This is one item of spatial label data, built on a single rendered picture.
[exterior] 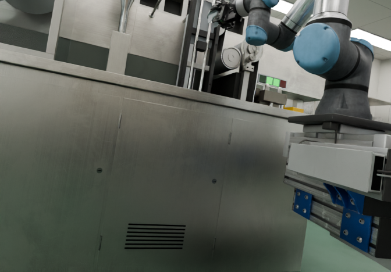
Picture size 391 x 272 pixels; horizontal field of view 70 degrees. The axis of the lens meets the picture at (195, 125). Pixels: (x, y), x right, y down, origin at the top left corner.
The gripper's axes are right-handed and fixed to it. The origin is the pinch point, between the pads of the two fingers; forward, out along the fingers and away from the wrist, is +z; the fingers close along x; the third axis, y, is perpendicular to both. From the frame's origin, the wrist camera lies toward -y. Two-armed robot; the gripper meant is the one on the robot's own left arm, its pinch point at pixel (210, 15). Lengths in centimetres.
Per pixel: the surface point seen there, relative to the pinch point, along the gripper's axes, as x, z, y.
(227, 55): 30.3, 20.2, 1.8
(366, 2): 279, 80, -196
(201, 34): 6.6, 14.4, 2.3
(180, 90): -4.0, 0.3, 36.3
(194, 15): 1.9, 17.1, -5.9
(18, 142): -52, 18, 72
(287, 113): 48, -14, 29
